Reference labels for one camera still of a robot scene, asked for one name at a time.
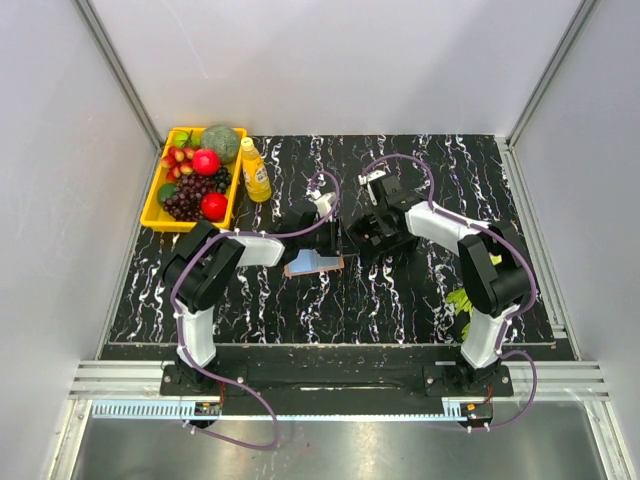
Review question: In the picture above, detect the green melon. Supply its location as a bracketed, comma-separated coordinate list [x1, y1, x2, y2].
[200, 125, 241, 164]

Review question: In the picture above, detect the dark purple grape bunch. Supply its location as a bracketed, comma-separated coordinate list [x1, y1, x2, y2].
[160, 173, 215, 222]

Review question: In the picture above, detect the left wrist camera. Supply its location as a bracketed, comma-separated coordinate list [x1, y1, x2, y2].
[308, 190, 336, 219]

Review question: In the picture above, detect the red pomegranate lower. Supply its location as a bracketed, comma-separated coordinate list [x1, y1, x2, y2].
[200, 192, 228, 222]

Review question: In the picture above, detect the red pomegranate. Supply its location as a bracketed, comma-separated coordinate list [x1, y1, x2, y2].
[192, 148, 221, 176]
[200, 192, 228, 222]

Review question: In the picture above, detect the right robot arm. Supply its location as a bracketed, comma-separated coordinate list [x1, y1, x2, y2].
[351, 170, 536, 396]

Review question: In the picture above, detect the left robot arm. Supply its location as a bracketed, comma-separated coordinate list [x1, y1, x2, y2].
[162, 212, 341, 395]

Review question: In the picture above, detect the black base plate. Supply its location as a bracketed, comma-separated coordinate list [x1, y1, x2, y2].
[160, 345, 514, 417]

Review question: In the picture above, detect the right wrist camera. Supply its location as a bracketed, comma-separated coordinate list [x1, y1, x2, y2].
[358, 170, 387, 206]

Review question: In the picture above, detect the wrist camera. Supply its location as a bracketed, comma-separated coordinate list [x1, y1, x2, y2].
[308, 190, 336, 219]
[358, 170, 387, 206]

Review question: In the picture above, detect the black card box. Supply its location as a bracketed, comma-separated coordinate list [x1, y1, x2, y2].
[347, 213, 418, 265]

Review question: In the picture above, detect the yellow juice bottle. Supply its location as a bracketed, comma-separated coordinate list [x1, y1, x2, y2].
[240, 137, 272, 203]

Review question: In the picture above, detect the pink leather card holder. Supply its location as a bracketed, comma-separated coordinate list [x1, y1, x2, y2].
[284, 250, 344, 278]

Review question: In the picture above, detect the small black grape bunch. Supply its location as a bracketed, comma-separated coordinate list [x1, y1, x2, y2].
[213, 166, 233, 194]

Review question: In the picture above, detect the yellow plastic tray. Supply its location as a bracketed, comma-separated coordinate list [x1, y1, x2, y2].
[140, 126, 242, 233]

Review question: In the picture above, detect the small red fruit bunch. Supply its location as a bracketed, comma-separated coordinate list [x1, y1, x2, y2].
[160, 146, 196, 183]

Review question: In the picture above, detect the red pomegranate upper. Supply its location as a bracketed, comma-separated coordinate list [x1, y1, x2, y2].
[192, 148, 221, 176]

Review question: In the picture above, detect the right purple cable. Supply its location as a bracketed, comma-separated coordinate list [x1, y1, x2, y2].
[363, 153, 539, 433]

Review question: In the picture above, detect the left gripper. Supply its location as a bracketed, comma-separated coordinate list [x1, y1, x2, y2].
[298, 217, 360, 258]

